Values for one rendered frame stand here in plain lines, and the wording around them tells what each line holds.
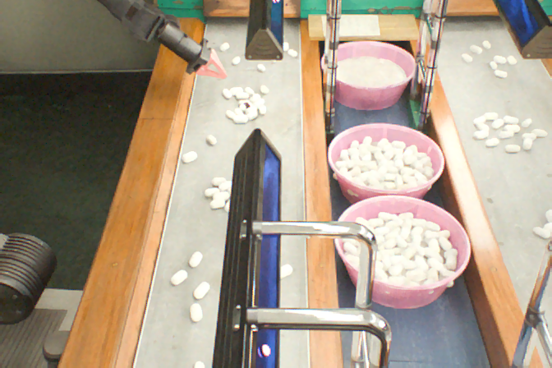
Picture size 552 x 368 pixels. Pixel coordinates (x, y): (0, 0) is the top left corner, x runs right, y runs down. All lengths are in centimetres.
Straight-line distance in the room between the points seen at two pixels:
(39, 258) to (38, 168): 157
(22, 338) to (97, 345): 46
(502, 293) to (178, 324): 59
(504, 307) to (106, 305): 72
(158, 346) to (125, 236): 27
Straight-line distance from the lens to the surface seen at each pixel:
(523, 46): 155
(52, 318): 176
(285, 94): 193
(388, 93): 197
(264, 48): 146
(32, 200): 287
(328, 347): 126
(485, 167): 173
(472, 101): 197
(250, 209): 98
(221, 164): 167
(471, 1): 229
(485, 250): 148
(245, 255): 91
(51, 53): 339
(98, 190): 285
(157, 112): 184
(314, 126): 176
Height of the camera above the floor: 175
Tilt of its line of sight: 37 degrees down
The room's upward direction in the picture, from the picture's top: straight up
